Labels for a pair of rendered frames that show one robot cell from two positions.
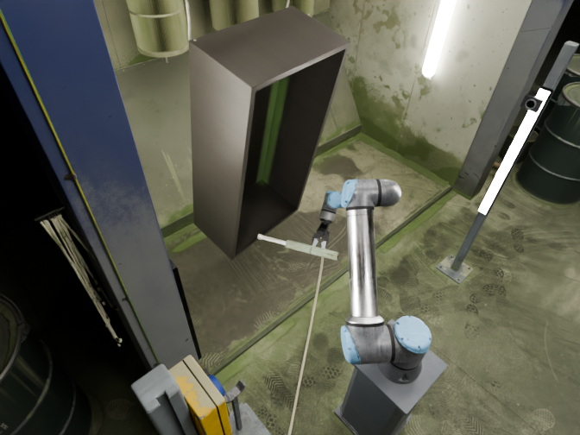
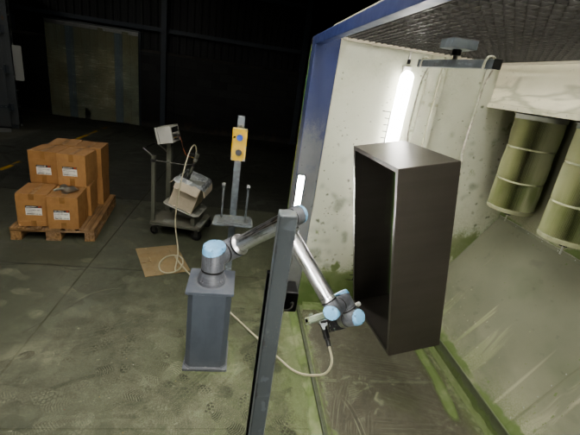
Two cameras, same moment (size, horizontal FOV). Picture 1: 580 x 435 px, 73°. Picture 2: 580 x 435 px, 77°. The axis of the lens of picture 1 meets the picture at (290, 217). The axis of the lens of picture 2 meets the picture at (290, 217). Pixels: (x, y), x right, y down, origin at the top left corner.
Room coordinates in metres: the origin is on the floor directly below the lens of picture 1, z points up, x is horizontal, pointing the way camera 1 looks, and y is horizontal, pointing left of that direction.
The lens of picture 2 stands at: (2.38, -2.00, 1.98)
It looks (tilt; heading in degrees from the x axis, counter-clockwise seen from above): 21 degrees down; 125
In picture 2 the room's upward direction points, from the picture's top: 8 degrees clockwise
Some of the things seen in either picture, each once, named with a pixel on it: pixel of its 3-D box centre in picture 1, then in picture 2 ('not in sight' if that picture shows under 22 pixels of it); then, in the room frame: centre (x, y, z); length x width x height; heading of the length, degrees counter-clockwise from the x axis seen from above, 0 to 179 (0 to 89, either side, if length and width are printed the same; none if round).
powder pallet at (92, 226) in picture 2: not in sight; (70, 214); (-2.10, -0.16, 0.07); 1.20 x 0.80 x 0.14; 141
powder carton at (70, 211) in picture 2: not in sight; (68, 206); (-1.71, -0.34, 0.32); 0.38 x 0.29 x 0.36; 141
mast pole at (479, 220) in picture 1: (498, 183); (256, 430); (1.85, -1.24, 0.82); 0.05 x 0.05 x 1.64; 44
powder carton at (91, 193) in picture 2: not in sight; (80, 195); (-2.00, -0.07, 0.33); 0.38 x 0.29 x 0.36; 143
